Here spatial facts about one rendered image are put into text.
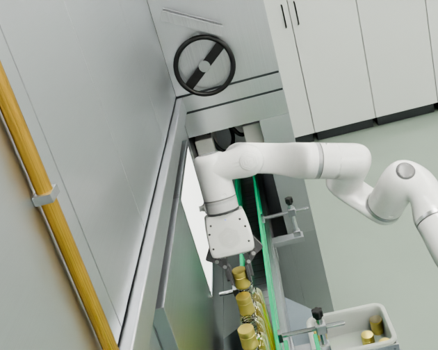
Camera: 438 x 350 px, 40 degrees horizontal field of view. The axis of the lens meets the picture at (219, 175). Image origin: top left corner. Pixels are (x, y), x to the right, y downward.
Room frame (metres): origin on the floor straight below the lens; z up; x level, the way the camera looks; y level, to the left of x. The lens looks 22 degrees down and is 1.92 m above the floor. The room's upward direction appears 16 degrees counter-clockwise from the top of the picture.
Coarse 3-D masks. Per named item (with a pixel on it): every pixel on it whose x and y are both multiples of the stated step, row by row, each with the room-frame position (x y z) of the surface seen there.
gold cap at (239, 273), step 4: (236, 268) 1.20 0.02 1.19; (240, 268) 1.19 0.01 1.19; (244, 268) 1.19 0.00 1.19; (232, 272) 1.18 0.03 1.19; (236, 272) 1.18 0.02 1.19; (240, 272) 1.17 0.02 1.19; (244, 272) 1.17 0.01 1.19; (236, 276) 1.17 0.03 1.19; (240, 276) 1.17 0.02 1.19; (244, 276) 1.17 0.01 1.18; (236, 280) 1.17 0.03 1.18; (240, 280) 1.17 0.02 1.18; (244, 280) 1.17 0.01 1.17; (236, 284) 1.18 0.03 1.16; (240, 284) 1.17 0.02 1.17; (244, 284) 1.17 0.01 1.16; (248, 284) 1.18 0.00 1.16; (236, 288) 1.18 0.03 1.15; (240, 288) 1.17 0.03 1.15; (244, 288) 1.17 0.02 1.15
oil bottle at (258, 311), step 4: (256, 304) 1.19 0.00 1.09; (260, 304) 1.19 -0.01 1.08; (256, 308) 1.17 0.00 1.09; (260, 308) 1.18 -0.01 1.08; (256, 312) 1.16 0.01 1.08; (260, 312) 1.16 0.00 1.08; (240, 316) 1.17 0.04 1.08; (260, 316) 1.16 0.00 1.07; (264, 316) 1.19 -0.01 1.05; (264, 320) 1.16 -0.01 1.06; (268, 328) 1.20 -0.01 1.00; (268, 332) 1.17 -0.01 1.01; (268, 336) 1.16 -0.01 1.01; (272, 344) 1.17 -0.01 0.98; (272, 348) 1.16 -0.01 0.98
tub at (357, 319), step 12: (336, 312) 1.39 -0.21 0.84; (348, 312) 1.39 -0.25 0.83; (360, 312) 1.38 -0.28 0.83; (372, 312) 1.38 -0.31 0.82; (384, 312) 1.34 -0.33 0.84; (312, 324) 1.39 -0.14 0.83; (348, 324) 1.39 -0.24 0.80; (360, 324) 1.38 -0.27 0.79; (384, 324) 1.32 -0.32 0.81; (312, 336) 1.33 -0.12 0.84; (336, 336) 1.38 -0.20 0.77; (348, 336) 1.37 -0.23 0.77; (360, 336) 1.36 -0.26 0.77; (384, 336) 1.33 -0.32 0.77; (396, 336) 1.24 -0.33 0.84; (312, 348) 1.28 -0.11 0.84; (336, 348) 1.34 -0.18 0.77; (348, 348) 1.32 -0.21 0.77; (360, 348) 1.23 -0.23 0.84; (372, 348) 1.22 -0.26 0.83
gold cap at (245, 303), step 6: (240, 294) 1.14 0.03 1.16; (246, 294) 1.13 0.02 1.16; (240, 300) 1.12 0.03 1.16; (246, 300) 1.11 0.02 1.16; (240, 306) 1.12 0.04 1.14; (246, 306) 1.11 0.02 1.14; (252, 306) 1.12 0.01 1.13; (240, 312) 1.12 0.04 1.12; (246, 312) 1.11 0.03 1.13; (252, 312) 1.12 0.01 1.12
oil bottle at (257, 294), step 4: (256, 288) 1.25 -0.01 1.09; (252, 292) 1.23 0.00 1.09; (256, 292) 1.23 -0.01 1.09; (260, 292) 1.24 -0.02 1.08; (256, 296) 1.22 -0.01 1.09; (260, 296) 1.23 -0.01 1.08; (256, 300) 1.22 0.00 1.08; (260, 300) 1.22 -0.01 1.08; (264, 304) 1.24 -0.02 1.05; (264, 308) 1.22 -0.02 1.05; (264, 312) 1.22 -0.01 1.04; (268, 316) 1.26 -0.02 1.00; (268, 320) 1.23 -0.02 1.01; (268, 324) 1.22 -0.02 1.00; (272, 328) 1.26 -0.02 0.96; (272, 332) 1.23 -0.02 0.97; (272, 336) 1.22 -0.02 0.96; (272, 340) 1.21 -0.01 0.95
